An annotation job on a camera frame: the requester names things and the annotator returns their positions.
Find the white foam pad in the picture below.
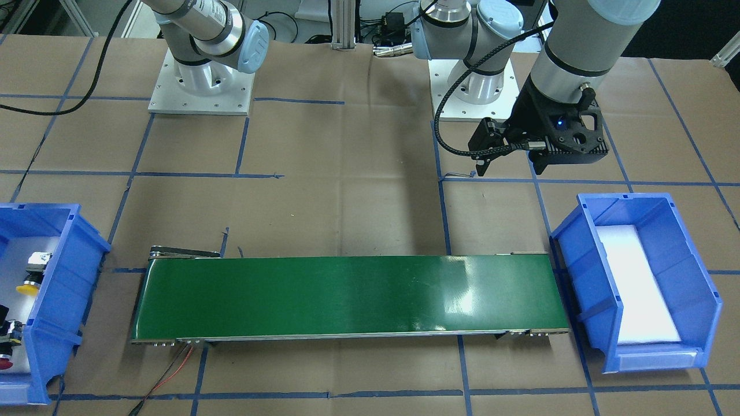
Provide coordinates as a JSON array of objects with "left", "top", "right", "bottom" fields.
[{"left": 595, "top": 225, "right": 682, "bottom": 345}]

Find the blue empty bin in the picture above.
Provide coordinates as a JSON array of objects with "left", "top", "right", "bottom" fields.
[{"left": 1, "top": 203, "right": 111, "bottom": 406}]

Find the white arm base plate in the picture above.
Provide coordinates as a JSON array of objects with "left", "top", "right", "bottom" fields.
[
  {"left": 148, "top": 50, "right": 254, "bottom": 116},
  {"left": 428, "top": 59, "right": 520, "bottom": 122}
]

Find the red push button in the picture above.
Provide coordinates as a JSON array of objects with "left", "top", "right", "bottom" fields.
[{"left": 1, "top": 305, "right": 25, "bottom": 370}]

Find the yellow push button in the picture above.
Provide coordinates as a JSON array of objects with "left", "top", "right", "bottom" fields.
[{"left": 16, "top": 252, "right": 53, "bottom": 296}]

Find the green conveyor belt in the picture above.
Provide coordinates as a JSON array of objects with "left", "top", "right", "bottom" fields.
[{"left": 130, "top": 253, "right": 569, "bottom": 344}]

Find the blue bin with buttons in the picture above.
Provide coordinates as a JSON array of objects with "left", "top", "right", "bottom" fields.
[{"left": 552, "top": 193, "right": 723, "bottom": 374}]

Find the white foam pad empty bin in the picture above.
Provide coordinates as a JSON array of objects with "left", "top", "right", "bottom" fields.
[{"left": 0, "top": 236, "right": 61, "bottom": 374}]

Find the red black conveyor wire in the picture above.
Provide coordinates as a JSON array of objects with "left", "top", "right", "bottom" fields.
[{"left": 127, "top": 344, "right": 196, "bottom": 416}]

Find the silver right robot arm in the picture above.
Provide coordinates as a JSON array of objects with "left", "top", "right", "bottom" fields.
[{"left": 145, "top": 1, "right": 270, "bottom": 74}]

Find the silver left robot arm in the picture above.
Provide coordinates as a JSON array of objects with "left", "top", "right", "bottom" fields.
[{"left": 409, "top": 1, "right": 659, "bottom": 176}]

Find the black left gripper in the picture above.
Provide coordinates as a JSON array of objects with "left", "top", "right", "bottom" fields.
[{"left": 468, "top": 80, "right": 609, "bottom": 176}]

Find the aluminium frame post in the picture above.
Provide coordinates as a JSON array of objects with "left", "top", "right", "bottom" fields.
[{"left": 327, "top": 1, "right": 360, "bottom": 51}]

